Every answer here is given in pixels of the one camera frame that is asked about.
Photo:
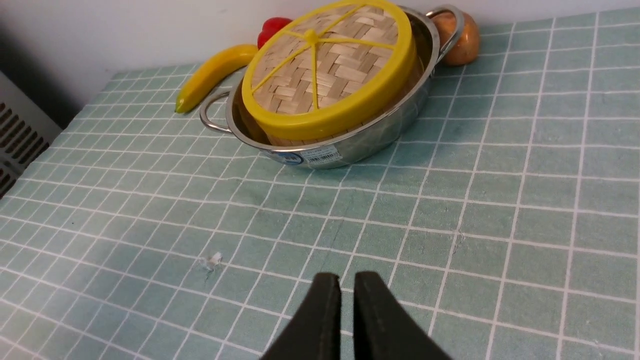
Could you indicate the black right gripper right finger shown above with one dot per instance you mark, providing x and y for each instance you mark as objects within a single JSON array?
[{"x": 382, "y": 329}]

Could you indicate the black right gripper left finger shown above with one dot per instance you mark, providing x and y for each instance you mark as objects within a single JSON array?
[{"x": 313, "y": 333}]

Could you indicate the yellow bamboo steamer basket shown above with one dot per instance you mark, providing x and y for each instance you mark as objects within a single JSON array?
[{"x": 415, "y": 74}]

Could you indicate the yellow woven steamer lid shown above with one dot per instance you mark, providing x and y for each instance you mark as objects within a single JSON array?
[{"x": 330, "y": 69}]

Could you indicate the stainless steel pot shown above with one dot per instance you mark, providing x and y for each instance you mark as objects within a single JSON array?
[{"x": 225, "y": 112}]

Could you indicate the green checkered tablecloth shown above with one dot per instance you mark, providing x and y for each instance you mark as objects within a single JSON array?
[{"x": 505, "y": 220}]

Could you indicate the yellow plastic banana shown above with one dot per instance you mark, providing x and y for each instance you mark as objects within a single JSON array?
[{"x": 211, "y": 73}]

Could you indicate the orange brown round fruit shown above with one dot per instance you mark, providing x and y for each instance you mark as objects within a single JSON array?
[{"x": 467, "y": 48}]

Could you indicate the red bell pepper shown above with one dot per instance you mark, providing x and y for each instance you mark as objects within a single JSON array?
[{"x": 270, "y": 27}]

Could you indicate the grey vented appliance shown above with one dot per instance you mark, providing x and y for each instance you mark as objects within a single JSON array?
[{"x": 25, "y": 132}]

